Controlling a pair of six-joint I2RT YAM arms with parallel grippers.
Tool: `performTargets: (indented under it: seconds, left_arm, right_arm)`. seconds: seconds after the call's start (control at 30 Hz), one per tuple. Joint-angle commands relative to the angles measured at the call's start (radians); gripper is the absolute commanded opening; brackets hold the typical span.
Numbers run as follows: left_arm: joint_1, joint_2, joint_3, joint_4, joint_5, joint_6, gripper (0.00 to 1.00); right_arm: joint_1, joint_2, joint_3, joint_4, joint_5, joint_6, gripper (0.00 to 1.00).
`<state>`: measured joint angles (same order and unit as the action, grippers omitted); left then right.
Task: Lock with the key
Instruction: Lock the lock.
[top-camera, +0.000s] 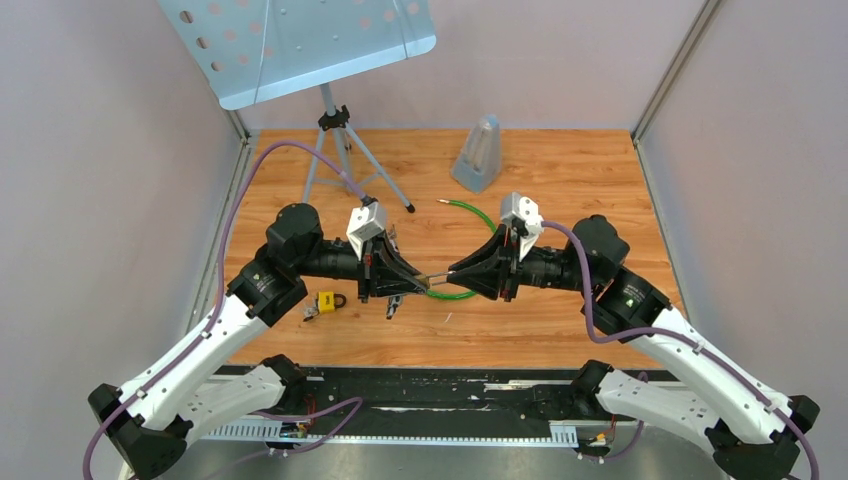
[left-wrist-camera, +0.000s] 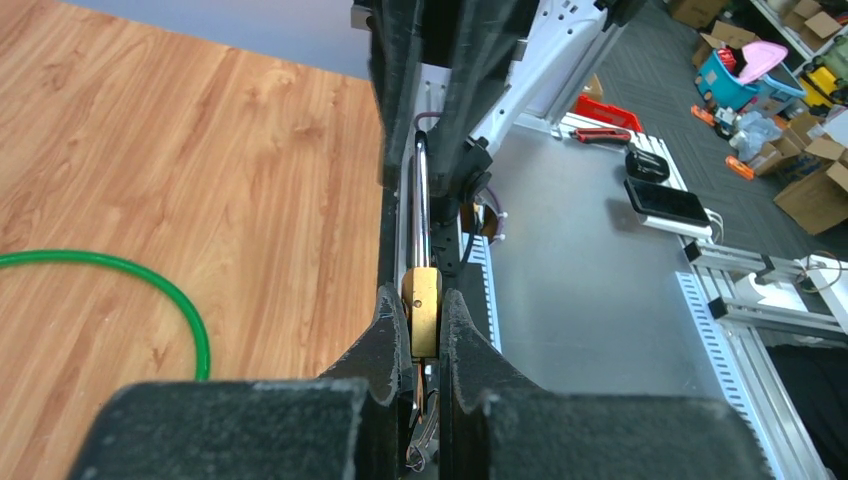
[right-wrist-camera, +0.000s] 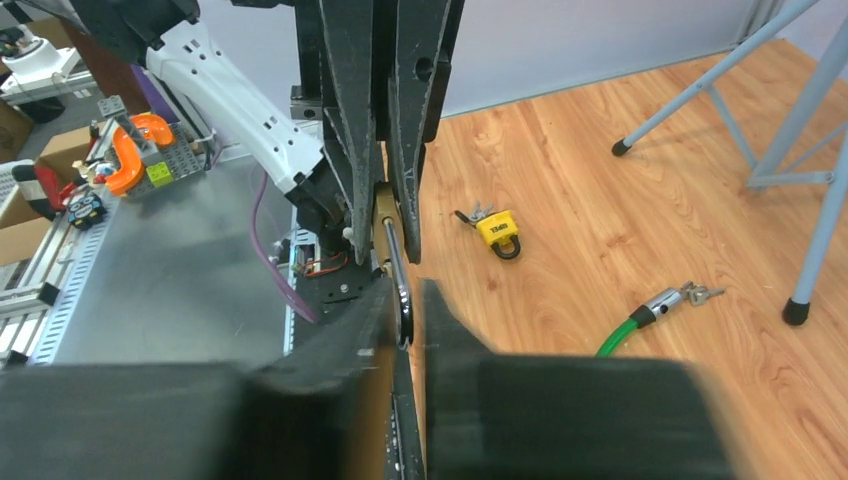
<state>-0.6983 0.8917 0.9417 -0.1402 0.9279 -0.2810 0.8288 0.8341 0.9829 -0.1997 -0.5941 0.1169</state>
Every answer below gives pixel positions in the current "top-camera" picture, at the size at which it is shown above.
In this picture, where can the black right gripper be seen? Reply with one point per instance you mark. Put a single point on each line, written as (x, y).
(491, 281)

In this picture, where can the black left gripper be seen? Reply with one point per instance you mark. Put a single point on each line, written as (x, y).
(378, 255)

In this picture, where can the small brass padlock with keys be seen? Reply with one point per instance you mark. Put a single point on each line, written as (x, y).
(420, 285)

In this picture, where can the yellow padlock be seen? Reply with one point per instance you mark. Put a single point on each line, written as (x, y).
(328, 302)

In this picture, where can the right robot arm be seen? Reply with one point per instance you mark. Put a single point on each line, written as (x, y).
(750, 430)

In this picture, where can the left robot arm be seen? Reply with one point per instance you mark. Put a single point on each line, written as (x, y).
(153, 418)

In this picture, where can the blue translucent metronome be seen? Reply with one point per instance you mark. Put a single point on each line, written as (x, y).
(479, 162)

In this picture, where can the grey music stand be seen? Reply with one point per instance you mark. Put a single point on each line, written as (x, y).
(259, 54)

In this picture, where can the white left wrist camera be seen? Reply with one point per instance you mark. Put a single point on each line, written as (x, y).
(365, 223)

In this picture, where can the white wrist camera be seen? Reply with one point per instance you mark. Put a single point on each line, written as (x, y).
(365, 223)
(521, 214)

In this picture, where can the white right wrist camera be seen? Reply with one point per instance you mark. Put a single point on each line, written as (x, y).
(521, 214)

